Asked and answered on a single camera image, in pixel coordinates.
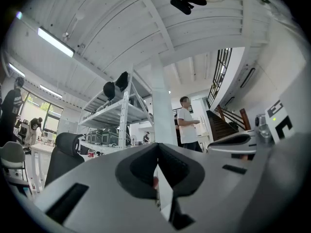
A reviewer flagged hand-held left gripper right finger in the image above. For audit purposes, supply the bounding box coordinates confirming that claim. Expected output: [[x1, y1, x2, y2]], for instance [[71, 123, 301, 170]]
[[159, 143, 268, 233]]

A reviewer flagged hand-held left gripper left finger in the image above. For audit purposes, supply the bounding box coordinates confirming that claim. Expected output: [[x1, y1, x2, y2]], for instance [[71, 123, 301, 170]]
[[34, 143, 180, 233]]

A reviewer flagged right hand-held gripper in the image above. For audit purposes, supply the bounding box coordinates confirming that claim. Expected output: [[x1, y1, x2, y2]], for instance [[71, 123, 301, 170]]
[[207, 67, 311, 154]]

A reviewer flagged wooden staircase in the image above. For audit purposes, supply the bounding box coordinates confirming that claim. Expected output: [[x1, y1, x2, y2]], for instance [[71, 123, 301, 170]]
[[206, 104, 251, 142]]

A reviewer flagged long white desk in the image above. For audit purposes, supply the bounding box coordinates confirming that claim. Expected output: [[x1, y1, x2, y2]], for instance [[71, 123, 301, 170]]
[[80, 139, 148, 155]]

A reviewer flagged black office chair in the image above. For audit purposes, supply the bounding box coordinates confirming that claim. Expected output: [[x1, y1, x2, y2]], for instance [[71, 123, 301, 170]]
[[45, 132, 86, 188]]

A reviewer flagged dark green case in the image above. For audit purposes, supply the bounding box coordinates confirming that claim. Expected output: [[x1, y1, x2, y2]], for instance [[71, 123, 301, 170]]
[[101, 127, 120, 145], [86, 129, 103, 143]]

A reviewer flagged white table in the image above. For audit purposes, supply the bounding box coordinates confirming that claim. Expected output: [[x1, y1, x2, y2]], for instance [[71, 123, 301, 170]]
[[30, 143, 56, 193]]

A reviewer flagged white metal shelf rack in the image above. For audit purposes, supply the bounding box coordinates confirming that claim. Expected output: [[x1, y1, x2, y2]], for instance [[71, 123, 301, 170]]
[[77, 64, 156, 150]]

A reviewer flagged black metal railing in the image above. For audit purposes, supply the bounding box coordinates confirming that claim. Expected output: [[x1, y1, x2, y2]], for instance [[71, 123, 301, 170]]
[[206, 48, 233, 109]]

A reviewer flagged white square pillar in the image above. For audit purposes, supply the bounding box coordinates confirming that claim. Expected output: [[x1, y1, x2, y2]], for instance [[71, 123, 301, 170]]
[[150, 54, 178, 146]]

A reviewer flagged black bag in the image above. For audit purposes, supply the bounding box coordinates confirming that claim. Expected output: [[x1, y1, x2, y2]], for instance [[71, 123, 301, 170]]
[[114, 71, 129, 92], [103, 81, 116, 101]]

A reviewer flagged grey shell chair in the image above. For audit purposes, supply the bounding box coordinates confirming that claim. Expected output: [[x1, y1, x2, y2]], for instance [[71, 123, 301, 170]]
[[0, 141, 28, 182]]

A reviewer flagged large window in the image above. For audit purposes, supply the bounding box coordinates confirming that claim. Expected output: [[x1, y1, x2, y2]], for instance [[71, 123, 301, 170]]
[[20, 93, 64, 133]]

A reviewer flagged long ceiling light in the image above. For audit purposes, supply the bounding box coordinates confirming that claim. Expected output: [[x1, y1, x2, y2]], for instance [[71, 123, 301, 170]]
[[39, 84, 63, 99], [37, 27, 75, 58], [8, 62, 26, 78]]

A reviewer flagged black wall light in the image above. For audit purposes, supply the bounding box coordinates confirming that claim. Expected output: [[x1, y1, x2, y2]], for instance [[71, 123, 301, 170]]
[[240, 67, 256, 89]]

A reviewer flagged black head camera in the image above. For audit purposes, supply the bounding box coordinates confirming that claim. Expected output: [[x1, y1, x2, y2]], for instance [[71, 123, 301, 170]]
[[170, 0, 207, 16]]

